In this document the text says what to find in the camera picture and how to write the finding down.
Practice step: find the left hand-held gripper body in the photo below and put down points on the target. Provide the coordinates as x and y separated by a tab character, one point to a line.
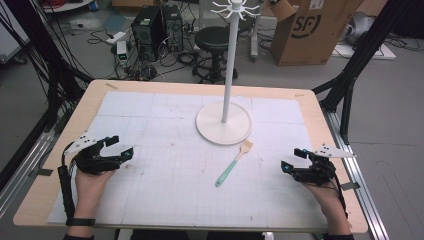
95	161

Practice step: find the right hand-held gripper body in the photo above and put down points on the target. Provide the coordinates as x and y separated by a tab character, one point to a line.
315	171

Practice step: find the person's left hand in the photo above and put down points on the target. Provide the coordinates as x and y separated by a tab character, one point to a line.
91	185

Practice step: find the person's right hand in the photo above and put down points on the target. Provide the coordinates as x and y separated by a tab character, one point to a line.
325	196

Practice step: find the grey tape strip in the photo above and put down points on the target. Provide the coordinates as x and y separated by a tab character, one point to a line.
45	172
350	186

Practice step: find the white grid mat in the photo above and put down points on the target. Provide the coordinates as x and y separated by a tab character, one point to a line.
166	190

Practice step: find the beige tape piece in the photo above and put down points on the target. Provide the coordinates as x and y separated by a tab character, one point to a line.
111	86

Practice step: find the black wristband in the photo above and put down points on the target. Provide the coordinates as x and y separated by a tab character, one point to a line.
80	222

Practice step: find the small white device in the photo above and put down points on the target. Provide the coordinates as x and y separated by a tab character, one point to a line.
122	51

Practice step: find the white power strip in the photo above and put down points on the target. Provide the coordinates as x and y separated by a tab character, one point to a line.
116	37

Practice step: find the person's dark clothing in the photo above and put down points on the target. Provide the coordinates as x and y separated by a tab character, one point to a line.
196	235

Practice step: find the white hook rack stand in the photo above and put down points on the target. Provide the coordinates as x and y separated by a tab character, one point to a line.
229	73

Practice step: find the black computer tower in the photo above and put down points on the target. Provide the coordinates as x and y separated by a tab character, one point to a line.
174	28
148	33

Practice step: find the large cardboard box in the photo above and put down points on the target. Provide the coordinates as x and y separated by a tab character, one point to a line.
310	36

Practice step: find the flat white board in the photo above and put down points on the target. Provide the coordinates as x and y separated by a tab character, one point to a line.
366	52

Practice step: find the white metal stand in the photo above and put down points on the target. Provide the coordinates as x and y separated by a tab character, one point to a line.
255	36

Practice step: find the black round stool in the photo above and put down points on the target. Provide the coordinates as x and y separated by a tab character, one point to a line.
213	40

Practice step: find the aluminium rail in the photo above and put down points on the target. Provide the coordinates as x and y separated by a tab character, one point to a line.
26	166
360	176

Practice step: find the black metal frame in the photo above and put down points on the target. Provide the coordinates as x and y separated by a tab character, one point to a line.
360	56
50	60

